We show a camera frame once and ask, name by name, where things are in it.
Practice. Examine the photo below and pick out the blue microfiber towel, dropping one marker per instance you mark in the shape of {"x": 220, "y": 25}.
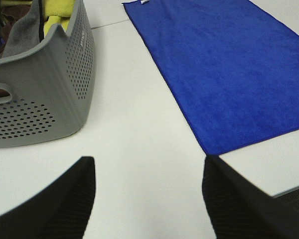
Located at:
{"x": 232, "y": 67}

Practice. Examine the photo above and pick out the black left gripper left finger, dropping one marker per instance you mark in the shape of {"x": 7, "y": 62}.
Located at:
{"x": 60, "y": 211}

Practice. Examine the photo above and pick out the grey perforated laundry basket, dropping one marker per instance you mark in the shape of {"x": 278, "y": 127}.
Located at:
{"x": 49, "y": 87}

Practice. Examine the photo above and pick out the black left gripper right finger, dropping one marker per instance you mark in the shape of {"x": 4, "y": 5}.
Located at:
{"x": 240, "y": 210}

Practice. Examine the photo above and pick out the yellow-green towel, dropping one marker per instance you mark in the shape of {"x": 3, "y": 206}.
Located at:
{"x": 57, "y": 12}

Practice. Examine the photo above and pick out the grey towel in basket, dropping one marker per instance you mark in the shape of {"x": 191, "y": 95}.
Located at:
{"x": 27, "y": 32}

